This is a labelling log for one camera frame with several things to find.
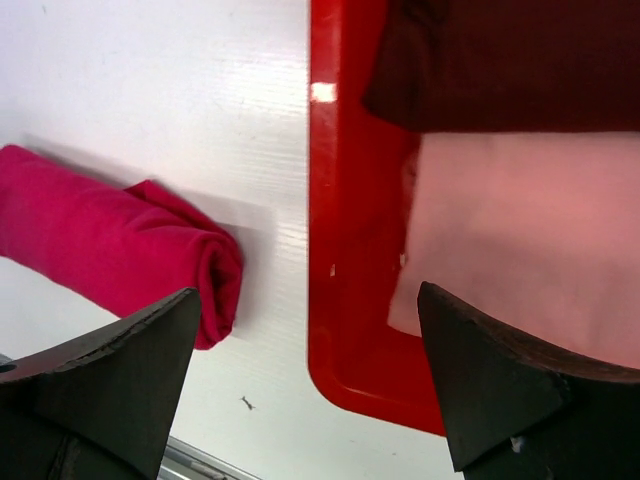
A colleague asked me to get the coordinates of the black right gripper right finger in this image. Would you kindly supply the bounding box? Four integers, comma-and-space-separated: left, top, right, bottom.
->
417, 282, 639, 479

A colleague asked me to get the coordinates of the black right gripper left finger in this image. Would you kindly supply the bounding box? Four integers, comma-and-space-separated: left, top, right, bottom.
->
1, 288, 201, 479

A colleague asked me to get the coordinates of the red t-shirt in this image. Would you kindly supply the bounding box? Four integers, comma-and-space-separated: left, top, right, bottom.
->
1, 145, 244, 350

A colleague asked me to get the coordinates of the pink rolled t-shirt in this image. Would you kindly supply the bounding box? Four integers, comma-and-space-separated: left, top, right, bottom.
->
388, 133, 639, 368

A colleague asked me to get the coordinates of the red plastic bin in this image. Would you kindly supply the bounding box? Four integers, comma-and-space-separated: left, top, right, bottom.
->
307, 0, 640, 437

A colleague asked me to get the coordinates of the dark maroon rolled t-shirt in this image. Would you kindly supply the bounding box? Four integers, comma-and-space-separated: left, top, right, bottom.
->
363, 1, 639, 132

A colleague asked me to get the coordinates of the aluminium rail frame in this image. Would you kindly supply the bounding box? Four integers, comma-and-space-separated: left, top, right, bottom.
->
157, 436, 260, 480

